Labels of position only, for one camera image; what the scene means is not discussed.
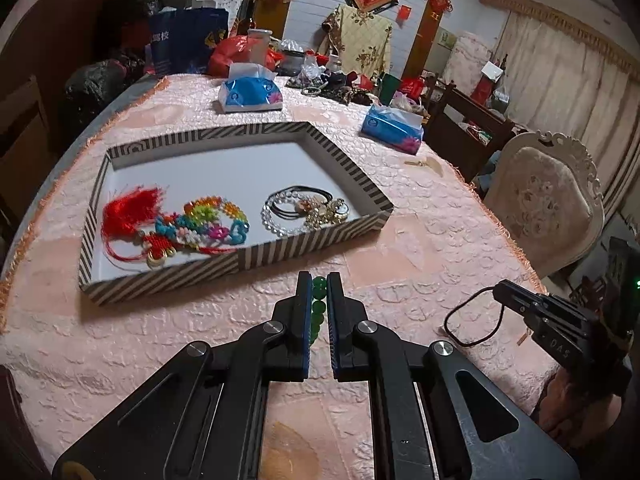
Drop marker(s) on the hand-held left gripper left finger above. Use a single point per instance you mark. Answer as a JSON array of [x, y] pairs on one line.
[[303, 320]]

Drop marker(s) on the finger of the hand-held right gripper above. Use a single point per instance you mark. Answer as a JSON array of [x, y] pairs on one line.
[[522, 291], [522, 310]]

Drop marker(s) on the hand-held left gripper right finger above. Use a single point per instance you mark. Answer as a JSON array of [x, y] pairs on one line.
[[334, 320]]

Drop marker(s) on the gold wrist watch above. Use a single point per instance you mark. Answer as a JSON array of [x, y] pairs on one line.
[[330, 212]]

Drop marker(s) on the striped cardboard box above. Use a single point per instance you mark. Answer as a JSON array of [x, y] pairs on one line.
[[210, 160]]

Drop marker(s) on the red knot tassel ornament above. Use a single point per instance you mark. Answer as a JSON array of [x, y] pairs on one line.
[[127, 215]]

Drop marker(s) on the ornate cream upholstered chair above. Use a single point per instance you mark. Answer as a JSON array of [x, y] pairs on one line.
[[542, 205]]

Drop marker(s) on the dark wooden chair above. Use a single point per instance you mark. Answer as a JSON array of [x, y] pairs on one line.
[[460, 120]]

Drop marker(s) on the blue tissue pack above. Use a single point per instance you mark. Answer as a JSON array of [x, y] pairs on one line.
[[247, 92], [392, 127]]

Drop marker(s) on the cream window curtain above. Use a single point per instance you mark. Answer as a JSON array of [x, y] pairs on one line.
[[565, 70]]

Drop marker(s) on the dark green cup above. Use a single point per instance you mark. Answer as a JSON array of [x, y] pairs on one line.
[[390, 90]]

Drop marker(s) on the red plastic bag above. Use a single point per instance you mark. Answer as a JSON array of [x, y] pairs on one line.
[[235, 55]]

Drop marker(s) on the floral quilted cloth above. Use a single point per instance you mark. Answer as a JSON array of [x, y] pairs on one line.
[[357, 45]]

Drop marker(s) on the white jar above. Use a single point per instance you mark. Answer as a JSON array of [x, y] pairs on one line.
[[260, 45]]

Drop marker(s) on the dark blue bag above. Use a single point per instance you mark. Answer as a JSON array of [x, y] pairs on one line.
[[187, 40]]

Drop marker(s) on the red hanging knot decoration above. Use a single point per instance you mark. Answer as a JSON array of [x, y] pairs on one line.
[[437, 0]]

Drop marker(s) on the black plastic bag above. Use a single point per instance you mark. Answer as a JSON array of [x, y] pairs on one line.
[[97, 82]]

